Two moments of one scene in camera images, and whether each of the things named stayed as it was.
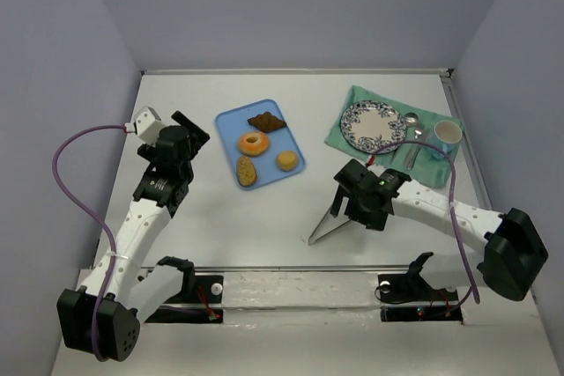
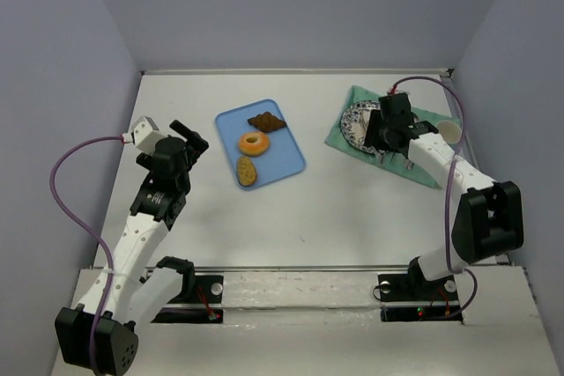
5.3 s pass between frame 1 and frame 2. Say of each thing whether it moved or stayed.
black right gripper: moved
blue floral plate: stayed
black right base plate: stayed
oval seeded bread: stayed
